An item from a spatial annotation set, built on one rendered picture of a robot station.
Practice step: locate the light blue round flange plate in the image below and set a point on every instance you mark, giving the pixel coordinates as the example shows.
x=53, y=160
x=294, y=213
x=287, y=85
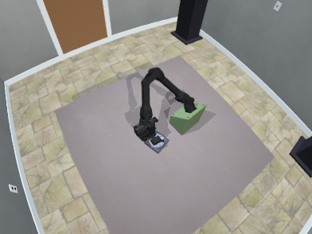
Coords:
x=161, y=143

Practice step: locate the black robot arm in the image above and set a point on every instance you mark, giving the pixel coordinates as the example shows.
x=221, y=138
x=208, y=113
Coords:
x=146, y=111

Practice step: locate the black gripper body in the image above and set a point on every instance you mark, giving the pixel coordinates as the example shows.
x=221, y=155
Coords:
x=154, y=140

